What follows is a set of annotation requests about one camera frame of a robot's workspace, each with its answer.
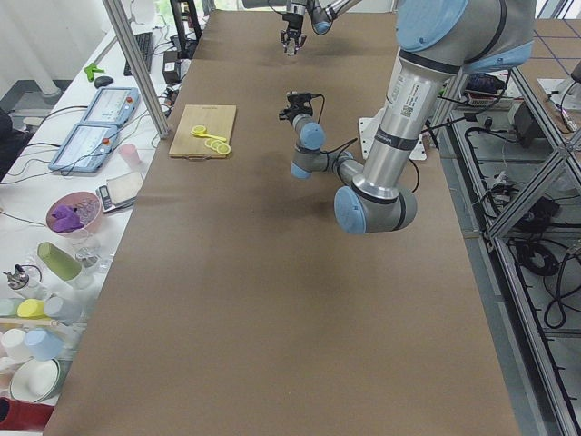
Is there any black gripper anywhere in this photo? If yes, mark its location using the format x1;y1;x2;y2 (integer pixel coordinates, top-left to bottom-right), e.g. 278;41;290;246
279;100;311;121
280;12;307;53

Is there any clear glass cup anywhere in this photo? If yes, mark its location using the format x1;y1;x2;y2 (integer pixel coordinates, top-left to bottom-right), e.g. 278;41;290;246
285;44;298;56

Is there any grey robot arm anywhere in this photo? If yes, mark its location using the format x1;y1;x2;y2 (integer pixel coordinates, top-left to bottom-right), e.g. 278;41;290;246
279;1;536;234
242;0;359;56

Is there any pink cup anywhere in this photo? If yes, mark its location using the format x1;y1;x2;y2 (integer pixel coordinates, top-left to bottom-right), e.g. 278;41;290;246
118;144;141;169

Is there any grey cup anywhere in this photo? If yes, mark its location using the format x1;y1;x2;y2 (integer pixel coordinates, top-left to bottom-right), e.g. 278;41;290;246
44;296;83;322

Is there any yellow cup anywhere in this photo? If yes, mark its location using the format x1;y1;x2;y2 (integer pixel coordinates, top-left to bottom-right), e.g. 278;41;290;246
16;299;47;319

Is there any light blue cup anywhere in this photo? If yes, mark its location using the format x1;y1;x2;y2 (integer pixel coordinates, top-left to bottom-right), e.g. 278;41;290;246
24;329;64;362

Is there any light green cup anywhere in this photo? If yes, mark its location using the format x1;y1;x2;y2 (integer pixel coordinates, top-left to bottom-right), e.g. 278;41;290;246
0;298;24;318

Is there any white cup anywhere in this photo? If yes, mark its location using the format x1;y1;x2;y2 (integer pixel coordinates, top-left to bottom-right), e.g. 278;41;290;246
1;328;31;361

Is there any bamboo cutting board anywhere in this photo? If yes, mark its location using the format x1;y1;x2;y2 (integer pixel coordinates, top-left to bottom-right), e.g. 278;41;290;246
169;104;237;160

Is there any lemon slice middle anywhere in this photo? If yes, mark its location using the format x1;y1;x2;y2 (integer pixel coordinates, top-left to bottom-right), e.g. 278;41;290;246
212;140;224;151

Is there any yellow plastic knife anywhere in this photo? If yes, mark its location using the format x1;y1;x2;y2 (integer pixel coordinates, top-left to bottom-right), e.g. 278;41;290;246
197;132;227;142

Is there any black keyboard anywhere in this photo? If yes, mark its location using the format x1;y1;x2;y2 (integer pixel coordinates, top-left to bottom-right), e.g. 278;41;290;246
133;32;154;73

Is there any upper teach pendant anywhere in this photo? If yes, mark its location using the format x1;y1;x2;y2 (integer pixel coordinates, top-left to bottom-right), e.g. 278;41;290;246
82;87;140;126

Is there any teach pendant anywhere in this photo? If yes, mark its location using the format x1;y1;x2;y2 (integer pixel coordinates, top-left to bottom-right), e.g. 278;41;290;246
82;87;140;126
48;123;120;173

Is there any digital kitchen scale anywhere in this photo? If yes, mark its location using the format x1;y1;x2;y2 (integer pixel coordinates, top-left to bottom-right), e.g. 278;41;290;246
95;172;143;213

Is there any lower teach pendant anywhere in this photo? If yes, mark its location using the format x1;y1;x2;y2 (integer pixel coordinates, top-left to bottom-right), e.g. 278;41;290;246
48;123;120;173

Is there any pink bowl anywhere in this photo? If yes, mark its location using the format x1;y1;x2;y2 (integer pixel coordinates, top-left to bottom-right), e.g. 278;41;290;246
45;191;103;237

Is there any clear wine glass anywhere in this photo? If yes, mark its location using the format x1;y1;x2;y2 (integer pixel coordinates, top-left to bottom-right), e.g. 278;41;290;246
68;229;101;269

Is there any purple cloth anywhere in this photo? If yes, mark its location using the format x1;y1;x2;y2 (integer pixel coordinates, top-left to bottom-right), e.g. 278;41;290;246
48;204;84;233

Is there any glass oil dispenser bottle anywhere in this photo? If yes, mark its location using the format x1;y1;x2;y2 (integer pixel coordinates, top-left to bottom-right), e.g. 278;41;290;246
4;264;48;300

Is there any white bowl green rim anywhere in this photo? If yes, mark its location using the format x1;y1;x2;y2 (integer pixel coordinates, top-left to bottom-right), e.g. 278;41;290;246
9;359;69;403

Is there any red thermos bottle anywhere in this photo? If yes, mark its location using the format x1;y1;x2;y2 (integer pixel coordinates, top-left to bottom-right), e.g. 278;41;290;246
1;397;54;431

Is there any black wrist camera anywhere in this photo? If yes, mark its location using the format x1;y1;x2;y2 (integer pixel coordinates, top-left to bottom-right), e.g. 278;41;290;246
287;92;318;104

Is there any aluminium frame post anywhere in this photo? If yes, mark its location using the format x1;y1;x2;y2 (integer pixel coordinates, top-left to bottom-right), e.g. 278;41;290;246
103;0;170;139

